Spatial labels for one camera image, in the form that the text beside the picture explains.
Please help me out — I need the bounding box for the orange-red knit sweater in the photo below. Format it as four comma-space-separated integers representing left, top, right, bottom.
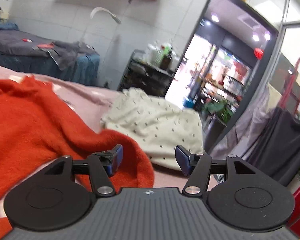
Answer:
0, 76, 155, 240

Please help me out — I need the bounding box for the dark grey hanging cloth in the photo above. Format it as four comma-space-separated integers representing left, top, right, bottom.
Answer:
246, 107, 300, 186

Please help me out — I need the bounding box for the pink polka dot bedsheet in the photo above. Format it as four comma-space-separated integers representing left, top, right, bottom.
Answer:
0, 59, 221, 228

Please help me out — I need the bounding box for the cream dotted knit garment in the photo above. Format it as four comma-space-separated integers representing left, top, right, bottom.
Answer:
101, 88, 203, 170

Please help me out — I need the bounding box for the red step ladder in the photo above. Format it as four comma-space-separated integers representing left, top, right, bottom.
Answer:
278, 58, 300, 120

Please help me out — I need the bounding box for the grey blue side bed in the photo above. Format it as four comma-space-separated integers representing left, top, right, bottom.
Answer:
0, 23, 100, 86

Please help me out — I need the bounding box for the grey towel on bed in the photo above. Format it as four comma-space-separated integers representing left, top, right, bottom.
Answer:
33, 41, 99, 70

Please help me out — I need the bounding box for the red hanging lantern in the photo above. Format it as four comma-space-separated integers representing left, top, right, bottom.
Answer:
254, 48, 264, 60

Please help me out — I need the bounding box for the black wire storage rack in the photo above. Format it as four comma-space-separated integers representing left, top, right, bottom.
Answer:
117, 49, 178, 97

